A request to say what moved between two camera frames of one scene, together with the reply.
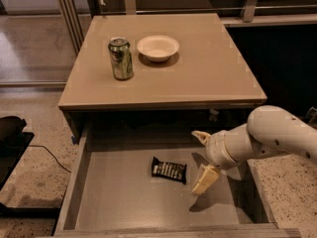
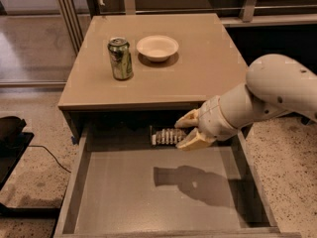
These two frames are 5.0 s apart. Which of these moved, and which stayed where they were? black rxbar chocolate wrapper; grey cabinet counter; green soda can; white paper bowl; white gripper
Moved: black rxbar chocolate wrapper; white gripper
Stayed: green soda can; white paper bowl; grey cabinet counter
